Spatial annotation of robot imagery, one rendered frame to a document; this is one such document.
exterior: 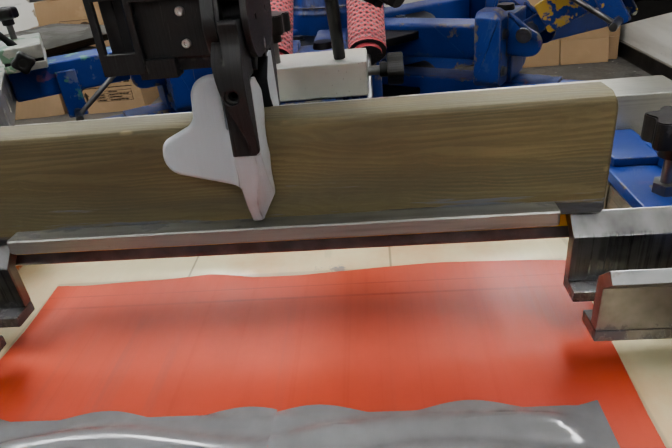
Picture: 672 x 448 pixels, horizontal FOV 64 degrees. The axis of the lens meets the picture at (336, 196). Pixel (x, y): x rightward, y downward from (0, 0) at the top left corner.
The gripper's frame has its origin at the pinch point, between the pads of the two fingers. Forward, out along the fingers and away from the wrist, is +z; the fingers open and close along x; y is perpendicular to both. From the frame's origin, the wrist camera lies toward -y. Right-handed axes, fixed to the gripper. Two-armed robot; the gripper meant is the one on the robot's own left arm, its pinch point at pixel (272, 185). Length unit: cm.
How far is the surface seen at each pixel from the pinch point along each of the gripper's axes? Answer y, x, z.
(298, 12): 6, -72, 0
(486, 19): -25, -56, 1
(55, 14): 217, -361, 30
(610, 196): -25.6, -8.8, 7.3
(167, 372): 7.5, 6.0, 10.0
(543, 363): -16.1, 6.4, 10.0
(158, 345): 8.9, 3.5, 10.0
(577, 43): -164, -392, 89
